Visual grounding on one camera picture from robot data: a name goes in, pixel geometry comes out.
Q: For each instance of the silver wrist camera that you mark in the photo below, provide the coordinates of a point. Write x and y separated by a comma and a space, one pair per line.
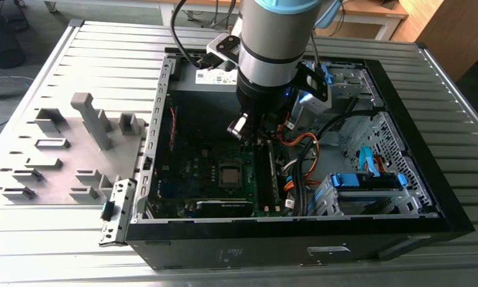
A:
221, 51
316, 101

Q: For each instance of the wooden cabinet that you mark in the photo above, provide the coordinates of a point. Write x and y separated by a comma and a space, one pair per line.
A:
454, 36

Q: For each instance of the blue plastic bay rail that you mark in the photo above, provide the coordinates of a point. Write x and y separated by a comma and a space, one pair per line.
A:
316, 202

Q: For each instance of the silver CPU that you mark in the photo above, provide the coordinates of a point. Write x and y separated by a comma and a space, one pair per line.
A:
232, 175

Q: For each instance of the grey disk bay cage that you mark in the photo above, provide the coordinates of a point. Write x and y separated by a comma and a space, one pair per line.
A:
372, 195

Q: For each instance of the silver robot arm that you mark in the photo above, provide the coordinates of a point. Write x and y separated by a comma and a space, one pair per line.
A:
274, 33

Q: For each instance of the black graphics card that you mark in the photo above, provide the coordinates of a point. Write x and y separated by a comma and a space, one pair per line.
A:
222, 206

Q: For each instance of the black RAM slot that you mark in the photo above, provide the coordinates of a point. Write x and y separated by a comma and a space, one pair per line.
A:
269, 176
258, 176
264, 176

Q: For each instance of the black office chair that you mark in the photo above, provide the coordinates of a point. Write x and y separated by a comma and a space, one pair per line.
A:
5, 45

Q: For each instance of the wooden desk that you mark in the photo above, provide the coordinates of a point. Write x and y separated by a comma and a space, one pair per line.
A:
382, 9

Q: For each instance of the blue plastic drive latch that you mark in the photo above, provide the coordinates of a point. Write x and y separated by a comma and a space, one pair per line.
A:
324, 73

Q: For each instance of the grey power supply unit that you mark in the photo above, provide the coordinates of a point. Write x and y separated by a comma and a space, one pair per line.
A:
202, 104

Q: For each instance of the teal plastic latch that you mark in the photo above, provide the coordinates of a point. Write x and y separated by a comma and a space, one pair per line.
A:
108, 211

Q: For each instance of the tall grey drive cage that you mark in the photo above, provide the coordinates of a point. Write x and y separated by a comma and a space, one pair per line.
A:
350, 101

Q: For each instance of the black PC case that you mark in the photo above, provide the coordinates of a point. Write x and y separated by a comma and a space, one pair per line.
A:
262, 248

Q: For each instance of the grey metal card retainer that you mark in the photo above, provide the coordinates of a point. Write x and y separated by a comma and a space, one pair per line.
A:
121, 194

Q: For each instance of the green motherboard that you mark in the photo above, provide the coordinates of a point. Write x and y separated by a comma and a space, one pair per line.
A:
194, 179

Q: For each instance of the grey printed parts rack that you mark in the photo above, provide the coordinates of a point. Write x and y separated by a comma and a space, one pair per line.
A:
84, 167

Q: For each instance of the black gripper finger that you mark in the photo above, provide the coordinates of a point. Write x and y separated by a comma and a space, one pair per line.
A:
237, 133

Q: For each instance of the green RAM stick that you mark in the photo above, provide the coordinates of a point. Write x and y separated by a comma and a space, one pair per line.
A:
274, 176

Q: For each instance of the blue disk carrier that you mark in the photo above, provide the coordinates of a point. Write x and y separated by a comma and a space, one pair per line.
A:
344, 180

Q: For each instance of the black camera bracket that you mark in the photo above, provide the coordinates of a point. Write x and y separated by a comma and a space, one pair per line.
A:
312, 79

